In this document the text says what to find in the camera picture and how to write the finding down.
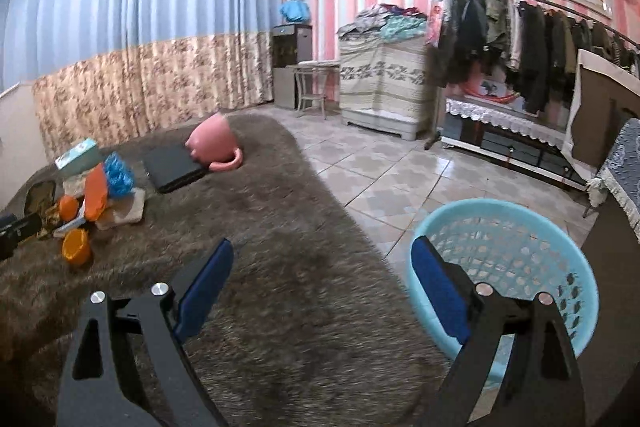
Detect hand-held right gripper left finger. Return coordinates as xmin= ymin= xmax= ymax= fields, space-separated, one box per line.
xmin=56 ymin=238 xmax=235 ymax=427

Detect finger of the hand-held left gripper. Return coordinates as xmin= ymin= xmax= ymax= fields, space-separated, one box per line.
xmin=0 ymin=213 xmax=44 ymax=261

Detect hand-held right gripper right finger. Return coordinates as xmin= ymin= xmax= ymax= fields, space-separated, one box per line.
xmin=410 ymin=236 xmax=587 ymax=427

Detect orange peel ball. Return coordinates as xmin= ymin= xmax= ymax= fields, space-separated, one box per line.
xmin=58 ymin=196 xmax=80 ymax=223
xmin=61 ymin=228 xmax=92 ymax=269

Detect light blue plastic basket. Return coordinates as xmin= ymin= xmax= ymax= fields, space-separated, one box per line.
xmin=404 ymin=198 xmax=600 ymax=385

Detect dark brown pouch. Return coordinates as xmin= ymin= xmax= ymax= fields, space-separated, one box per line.
xmin=24 ymin=181 xmax=57 ymax=214

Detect teal tissue box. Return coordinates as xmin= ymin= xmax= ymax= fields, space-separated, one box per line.
xmin=54 ymin=138 xmax=100 ymax=172

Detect shaggy brown rug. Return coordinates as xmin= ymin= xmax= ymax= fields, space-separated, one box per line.
xmin=0 ymin=113 xmax=451 ymax=427

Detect white foam piece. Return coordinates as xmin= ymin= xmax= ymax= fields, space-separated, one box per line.
xmin=96 ymin=188 xmax=147 ymax=231

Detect blue plastic bag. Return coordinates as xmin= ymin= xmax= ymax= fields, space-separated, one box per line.
xmin=102 ymin=152 xmax=135 ymax=199

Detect black laptop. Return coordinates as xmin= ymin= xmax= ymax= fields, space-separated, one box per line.
xmin=143 ymin=144 xmax=211 ymax=194

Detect pink mug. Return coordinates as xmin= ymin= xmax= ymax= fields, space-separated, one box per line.
xmin=185 ymin=114 xmax=244 ymax=172

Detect low cabinet with lace cloth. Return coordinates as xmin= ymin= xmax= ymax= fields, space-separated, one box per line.
xmin=442 ymin=97 xmax=596 ymax=191

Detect dark brown cabinet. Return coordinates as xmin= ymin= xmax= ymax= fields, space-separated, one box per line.
xmin=580 ymin=197 xmax=640 ymax=427

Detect red curved plastic item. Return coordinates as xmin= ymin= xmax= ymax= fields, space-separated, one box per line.
xmin=462 ymin=77 xmax=522 ymax=106

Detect cabinet under patterned cloth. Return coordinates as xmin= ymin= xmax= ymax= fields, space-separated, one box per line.
xmin=339 ymin=32 xmax=434 ymax=142

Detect blue lace cloth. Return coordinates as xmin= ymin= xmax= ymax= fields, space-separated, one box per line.
xmin=586 ymin=117 xmax=640 ymax=244

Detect brown wooden board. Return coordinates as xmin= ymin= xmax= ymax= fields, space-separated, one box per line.
xmin=562 ymin=49 xmax=640 ymax=181

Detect small metal stool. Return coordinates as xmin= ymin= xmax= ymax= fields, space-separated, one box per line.
xmin=287 ymin=62 xmax=342 ymax=116

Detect blue and floral curtain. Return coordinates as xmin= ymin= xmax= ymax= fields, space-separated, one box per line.
xmin=0 ymin=0 xmax=284 ymax=160

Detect dark water dispenser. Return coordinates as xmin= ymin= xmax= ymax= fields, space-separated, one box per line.
xmin=271 ymin=24 xmax=313 ymax=110

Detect row of hanging dark clothes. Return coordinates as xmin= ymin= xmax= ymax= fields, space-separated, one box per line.
xmin=427 ymin=0 xmax=640 ymax=114

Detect pile of folded clothes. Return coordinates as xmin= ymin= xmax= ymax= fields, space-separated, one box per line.
xmin=337 ymin=3 xmax=429 ymax=40

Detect blue covered water bottle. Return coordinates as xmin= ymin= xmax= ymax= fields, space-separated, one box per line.
xmin=280 ymin=0 xmax=312 ymax=26

